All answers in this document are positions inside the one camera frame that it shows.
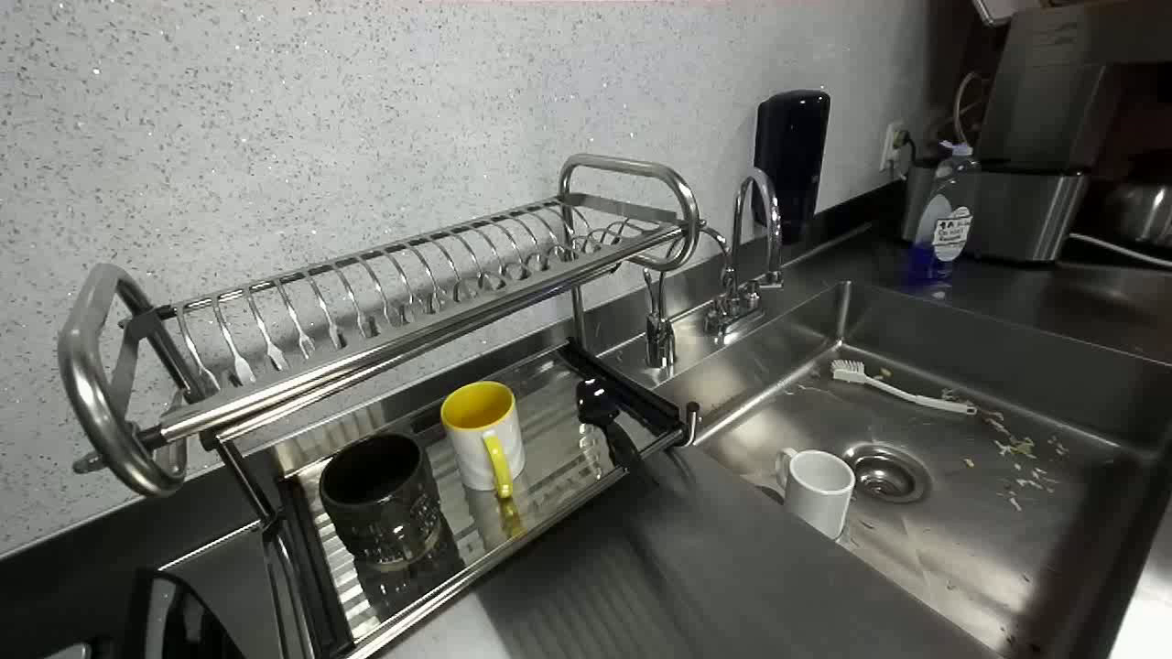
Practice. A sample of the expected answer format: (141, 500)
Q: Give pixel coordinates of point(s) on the black utensil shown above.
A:
(596, 401)

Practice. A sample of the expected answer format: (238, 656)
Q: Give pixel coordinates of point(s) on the metal sink drain strainer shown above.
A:
(886, 472)

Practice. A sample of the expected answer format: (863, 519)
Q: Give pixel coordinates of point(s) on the stainless steel sink basin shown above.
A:
(976, 551)

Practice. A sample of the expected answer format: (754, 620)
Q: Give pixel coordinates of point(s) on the metal sink caddy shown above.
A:
(1026, 214)

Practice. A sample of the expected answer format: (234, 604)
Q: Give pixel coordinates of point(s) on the chrome faucet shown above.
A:
(731, 305)

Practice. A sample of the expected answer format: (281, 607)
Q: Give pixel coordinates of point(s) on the yellow and white mug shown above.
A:
(469, 458)

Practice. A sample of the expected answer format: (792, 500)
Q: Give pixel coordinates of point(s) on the stainless steel dish rack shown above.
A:
(368, 292)

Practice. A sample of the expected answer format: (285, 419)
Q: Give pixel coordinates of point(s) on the white dish brush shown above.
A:
(847, 369)

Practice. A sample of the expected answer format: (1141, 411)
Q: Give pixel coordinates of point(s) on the black mug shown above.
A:
(386, 512)

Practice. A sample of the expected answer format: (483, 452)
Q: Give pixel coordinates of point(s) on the blue dish soap bottle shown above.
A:
(943, 236)

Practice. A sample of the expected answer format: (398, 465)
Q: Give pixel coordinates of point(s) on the grey appliance box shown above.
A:
(1048, 96)

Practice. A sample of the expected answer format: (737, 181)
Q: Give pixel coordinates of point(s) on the metal pot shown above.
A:
(1142, 214)

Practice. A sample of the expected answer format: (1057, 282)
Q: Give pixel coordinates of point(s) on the black wall soap dispenser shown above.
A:
(792, 157)

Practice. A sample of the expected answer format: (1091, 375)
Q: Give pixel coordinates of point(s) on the white wall outlet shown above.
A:
(890, 142)

